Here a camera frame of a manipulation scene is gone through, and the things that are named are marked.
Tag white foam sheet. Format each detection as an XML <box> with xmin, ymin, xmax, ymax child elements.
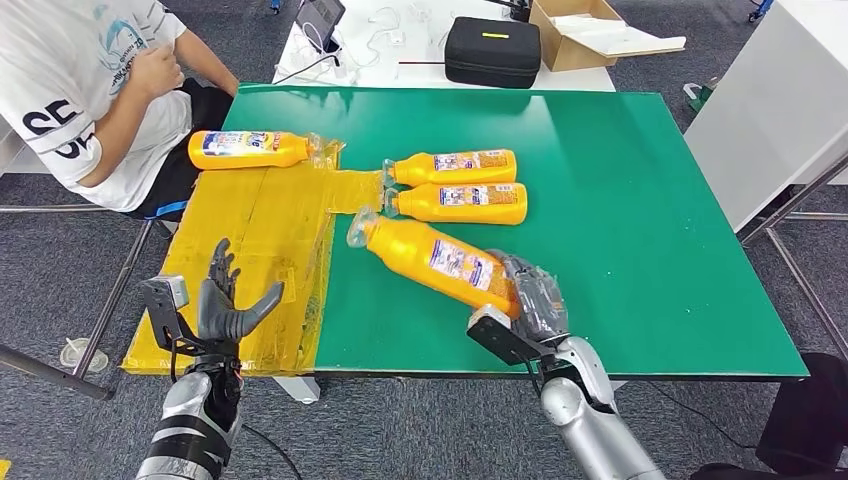
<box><xmin>551</xmin><ymin>14</ymin><xmax>688</xmax><ymax>58</ymax></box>

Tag metal frame legs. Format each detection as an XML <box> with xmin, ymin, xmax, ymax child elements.
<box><xmin>738</xmin><ymin>148</ymin><xmax>848</xmax><ymax>362</ymax></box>
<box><xmin>0</xmin><ymin>201</ymin><xmax>154</xmax><ymax>405</ymax></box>

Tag white charger with cable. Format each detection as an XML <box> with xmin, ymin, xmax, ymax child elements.
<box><xmin>346</xmin><ymin>6</ymin><xmax>407</xmax><ymax>71</ymax></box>

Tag black chair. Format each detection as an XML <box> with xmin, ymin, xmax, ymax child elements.
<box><xmin>692</xmin><ymin>351</ymin><xmax>848</xmax><ymax>480</ymax></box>

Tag brown cardboard box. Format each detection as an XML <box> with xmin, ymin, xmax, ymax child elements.
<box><xmin>528</xmin><ymin>0</ymin><xmax>626</xmax><ymax>73</ymax></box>

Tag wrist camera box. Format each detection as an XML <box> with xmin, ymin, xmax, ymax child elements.
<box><xmin>140</xmin><ymin>276</ymin><xmax>200</xmax><ymax>356</ymax></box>
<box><xmin>466</xmin><ymin>304</ymin><xmax>554</xmax><ymax>367</ymax></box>

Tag orange detergent bottle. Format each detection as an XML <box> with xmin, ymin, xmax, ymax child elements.
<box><xmin>346</xmin><ymin>206</ymin><xmax>523</xmax><ymax>321</ymax></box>
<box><xmin>382</xmin><ymin>148</ymin><xmax>518</xmax><ymax>189</ymax></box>
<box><xmin>187</xmin><ymin>129</ymin><xmax>326</xmax><ymax>172</ymax></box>
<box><xmin>384</xmin><ymin>182</ymin><xmax>529</xmax><ymax>227</ymax></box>

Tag white cabinet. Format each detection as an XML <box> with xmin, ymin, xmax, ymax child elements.
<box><xmin>684</xmin><ymin>0</ymin><xmax>848</xmax><ymax>232</ymax></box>

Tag white table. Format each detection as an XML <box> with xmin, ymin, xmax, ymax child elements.
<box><xmin>271</xmin><ymin>0</ymin><xmax>617</xmax><ymax>93</ymax></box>

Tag green floor object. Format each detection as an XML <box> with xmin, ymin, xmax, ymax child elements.
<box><xmin>682</xmin><ymin>76</ymin><xmax>720</xmax><ymax>114</ymax></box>

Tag clear plastic lid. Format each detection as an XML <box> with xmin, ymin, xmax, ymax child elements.
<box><xmin>59</xmin><ymin>339</ymin><xmax>110</xmax><ymax>376</ymax></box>

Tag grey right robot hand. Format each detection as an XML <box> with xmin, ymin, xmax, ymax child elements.
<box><xmin>486</xmin><ymin>249</ymin><xmax>571</xmax><ymax>342</ymax></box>

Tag black device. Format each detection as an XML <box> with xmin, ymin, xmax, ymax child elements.
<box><xmin>482</xmin><ymin>0</ymin><xmax>533</xmax><ymax>23</ymax></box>

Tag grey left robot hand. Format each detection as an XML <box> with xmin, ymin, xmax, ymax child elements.
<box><xmin>197</xmin><ymin>238</ymin><xmax>286</xmax><ymax>344</ymax></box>

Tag dark tablet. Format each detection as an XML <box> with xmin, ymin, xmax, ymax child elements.
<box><xmin>296</xmin><ymin>0</ymin><xmax>346</xmax><ymax>53</ymax></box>

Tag person's right hand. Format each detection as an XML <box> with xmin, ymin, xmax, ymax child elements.
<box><xmin>125</xmin><ymin>46</ymin><xmax>187</xmax><ymax>101</ymax></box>

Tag black floor cable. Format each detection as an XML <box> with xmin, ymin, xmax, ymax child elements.
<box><xmin>652</xmin><ymin>382</ymin><xmax>763</xmax><ymax>439</ymax></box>

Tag person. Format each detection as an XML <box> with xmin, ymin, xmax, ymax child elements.
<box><xmin>0</xmin><ymin>0</ymin><xmax>241</xmax><ymax>221</ymax></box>

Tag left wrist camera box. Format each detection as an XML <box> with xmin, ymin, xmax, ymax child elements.
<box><xmin>140</xmin><ymin>276</ymin><xmax>200</xmax><ymax>356</ymax></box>

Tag green top table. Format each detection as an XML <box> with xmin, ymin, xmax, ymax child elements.
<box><xmin>221</xmin><ymin>83</ymin><xmax>812</xmax><ymax>382</ymax></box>

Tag grey desk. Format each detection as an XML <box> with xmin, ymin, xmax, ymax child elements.
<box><xmin>0</xmin><ymin>119</ymin><xmax>31</xmax><ymax>175</ymax></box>

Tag black zip case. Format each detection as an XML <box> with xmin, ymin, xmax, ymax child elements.
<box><xmin>443</xmin><ymin>16</ymin><xmax>543</xmax><ymax>90</ymax></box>

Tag yellow taped cardboard mat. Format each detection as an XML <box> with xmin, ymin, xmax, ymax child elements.
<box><xmin>120</xmin><ymin>135</ymin><xmax>386</xmax><ymax>379</ymax></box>

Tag white power strip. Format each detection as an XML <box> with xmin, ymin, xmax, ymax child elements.
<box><xmin>274</xmin><ymin>49</ymin><xmax>361</xmax><ymax>87</ymax></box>

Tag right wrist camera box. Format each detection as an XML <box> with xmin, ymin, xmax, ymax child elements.
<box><xmin>466</xmin><ymin>304</ymin><xmax>554</xmax><ymax>367</ymax></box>

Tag white table foot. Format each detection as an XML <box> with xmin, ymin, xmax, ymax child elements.
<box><xmin>274</xmin><ymin>376</ymin><xmax>321</xmax><ymax>405</ymax></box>

